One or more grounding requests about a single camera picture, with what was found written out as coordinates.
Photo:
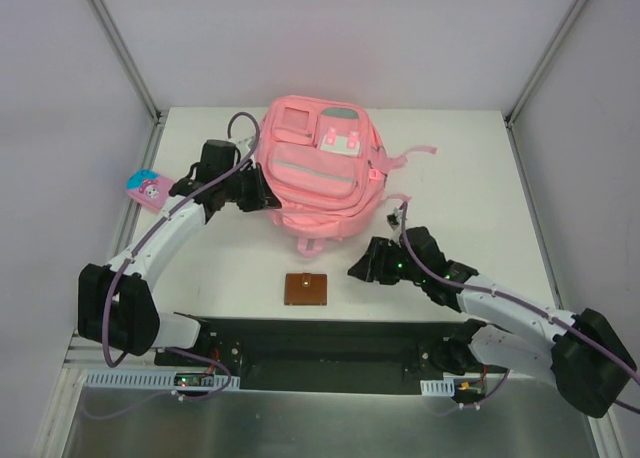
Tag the brown leather wallet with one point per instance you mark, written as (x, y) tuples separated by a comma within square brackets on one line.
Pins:
[(306, 289)]

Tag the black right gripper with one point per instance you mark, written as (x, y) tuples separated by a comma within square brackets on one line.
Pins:
[(376, 260)]

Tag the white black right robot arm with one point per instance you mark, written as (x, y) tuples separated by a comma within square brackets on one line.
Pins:
[(578, 353)]

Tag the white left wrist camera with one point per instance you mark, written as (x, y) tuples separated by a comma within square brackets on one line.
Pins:
[(245, 143)]

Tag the small white cable duct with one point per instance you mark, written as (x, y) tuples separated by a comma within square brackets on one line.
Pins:
[(438, 388)]

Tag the white slotted cable duct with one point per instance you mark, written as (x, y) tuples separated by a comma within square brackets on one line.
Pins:
[(160, 380)]

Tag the right aluminium frame post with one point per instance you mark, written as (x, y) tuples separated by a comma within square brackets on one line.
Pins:
[(543, 64)]

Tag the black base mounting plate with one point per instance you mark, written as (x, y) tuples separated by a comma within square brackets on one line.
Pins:
[(357, 357)]

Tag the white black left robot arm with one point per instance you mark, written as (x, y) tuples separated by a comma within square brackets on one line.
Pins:
[(115, 304)]

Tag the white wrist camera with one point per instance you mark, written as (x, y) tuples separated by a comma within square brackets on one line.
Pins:
[(395, 219), (245, 143)]

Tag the pink cartoon pencil case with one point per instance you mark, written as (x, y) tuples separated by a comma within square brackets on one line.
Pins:
[(149, 189)]

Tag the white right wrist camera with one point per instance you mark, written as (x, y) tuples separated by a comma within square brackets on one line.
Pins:
[(395, 219)]

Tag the aluminium frame rail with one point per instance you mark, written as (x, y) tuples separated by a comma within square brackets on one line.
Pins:
[(125, 58)]

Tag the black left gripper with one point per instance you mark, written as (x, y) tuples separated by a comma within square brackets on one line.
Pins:
[(256, 189)]

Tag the pink student backpack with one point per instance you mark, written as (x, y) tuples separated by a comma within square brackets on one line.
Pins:
[(326, 163)]

